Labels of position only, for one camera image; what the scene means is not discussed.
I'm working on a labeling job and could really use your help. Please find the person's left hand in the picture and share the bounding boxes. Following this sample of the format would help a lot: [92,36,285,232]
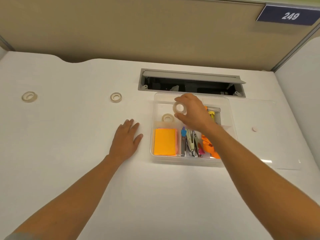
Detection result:
[108,119,144,162]

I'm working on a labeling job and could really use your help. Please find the person's right hand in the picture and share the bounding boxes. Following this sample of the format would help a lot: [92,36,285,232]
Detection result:
[174,93,216,134]

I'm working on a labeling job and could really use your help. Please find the person's left forearm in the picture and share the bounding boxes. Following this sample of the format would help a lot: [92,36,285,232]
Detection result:
[5,154,125,240]

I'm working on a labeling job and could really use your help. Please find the person's right forearm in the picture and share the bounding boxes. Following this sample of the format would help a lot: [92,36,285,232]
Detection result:
[199,123,320,240]

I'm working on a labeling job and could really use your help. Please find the clear plastic organizer tray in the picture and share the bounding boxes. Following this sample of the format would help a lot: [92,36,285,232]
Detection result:
[149,92,238,168]

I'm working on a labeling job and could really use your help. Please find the orange sticky note pad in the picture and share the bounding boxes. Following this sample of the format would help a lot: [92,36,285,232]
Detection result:
[153,128,178,157]

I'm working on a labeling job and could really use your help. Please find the pale green stapler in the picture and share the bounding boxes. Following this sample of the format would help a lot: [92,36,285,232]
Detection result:
[186,130,197,158]

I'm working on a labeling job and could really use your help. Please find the pink stapler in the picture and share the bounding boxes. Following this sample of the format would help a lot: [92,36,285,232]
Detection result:
[194,133,206,158]

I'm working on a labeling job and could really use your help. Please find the clear plastic lid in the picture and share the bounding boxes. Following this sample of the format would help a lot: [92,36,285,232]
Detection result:
[228,98,302,171]

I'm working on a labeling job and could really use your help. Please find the beige cubicle partition panel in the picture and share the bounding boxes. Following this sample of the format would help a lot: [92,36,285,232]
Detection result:
[0,0,320,71]

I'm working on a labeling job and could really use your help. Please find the dark blue number sign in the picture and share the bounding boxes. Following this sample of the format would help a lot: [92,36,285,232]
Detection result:
[256,4,320,26]

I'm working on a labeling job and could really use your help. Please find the gray desk cable hatch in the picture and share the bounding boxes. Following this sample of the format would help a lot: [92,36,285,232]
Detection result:
[138,68,247,98]

